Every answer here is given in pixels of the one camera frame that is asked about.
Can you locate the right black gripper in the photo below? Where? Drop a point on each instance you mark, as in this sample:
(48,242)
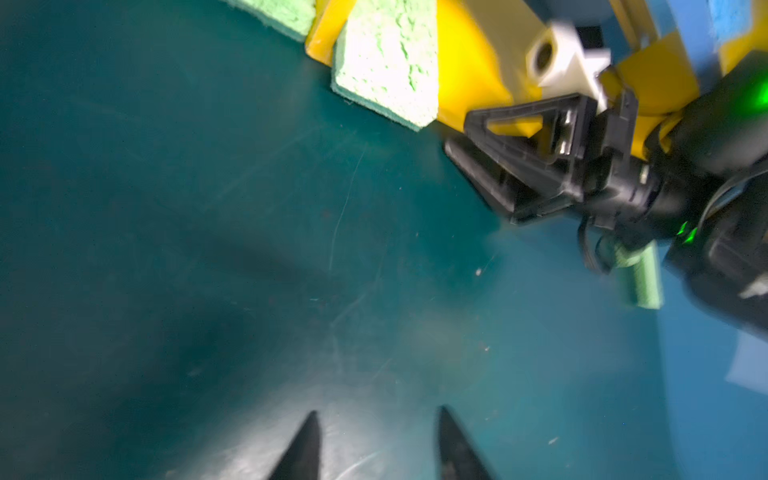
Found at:
(578,153)

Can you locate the green sponge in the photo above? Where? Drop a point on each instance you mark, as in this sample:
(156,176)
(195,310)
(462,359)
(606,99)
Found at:
(292,18)
(640,268)
(386,59)

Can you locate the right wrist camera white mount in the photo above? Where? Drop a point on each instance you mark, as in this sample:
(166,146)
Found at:
(558,64)

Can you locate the yellow shelf with coloured boards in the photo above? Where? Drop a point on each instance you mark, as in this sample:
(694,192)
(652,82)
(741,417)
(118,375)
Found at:
(664,50)

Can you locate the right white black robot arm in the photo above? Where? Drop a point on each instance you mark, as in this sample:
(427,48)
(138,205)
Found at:
(701,185)

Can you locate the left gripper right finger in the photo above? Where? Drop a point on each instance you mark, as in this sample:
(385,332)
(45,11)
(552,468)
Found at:
(457,457)

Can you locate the blue sponge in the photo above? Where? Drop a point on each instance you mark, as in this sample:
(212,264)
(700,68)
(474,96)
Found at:
(730,19)

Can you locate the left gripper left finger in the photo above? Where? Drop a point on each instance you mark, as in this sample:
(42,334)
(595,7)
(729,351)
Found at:
(302,458)

